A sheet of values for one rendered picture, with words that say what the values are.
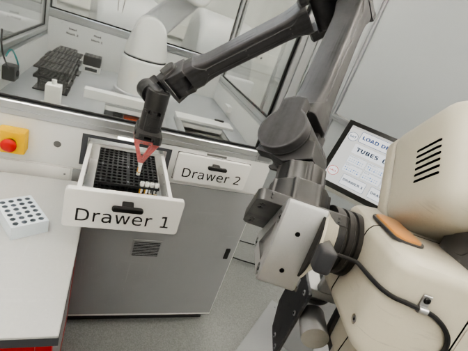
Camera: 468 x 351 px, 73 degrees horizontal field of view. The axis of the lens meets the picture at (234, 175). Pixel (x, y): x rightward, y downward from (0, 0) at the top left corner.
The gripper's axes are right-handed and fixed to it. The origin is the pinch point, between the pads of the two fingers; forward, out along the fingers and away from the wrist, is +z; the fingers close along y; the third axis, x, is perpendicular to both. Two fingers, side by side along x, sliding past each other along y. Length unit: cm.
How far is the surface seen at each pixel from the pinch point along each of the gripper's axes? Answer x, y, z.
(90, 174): -11.8, -13.4, 14.8
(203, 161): 24.1, -21.4, 5.3
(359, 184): 80, -5, -6
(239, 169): 39.2, -21.6, 5.4
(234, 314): 74, -30, 95
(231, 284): 78, -52, 94
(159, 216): 7.1, 10.7, 10.5
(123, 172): -3.1, -6.1, 8.2
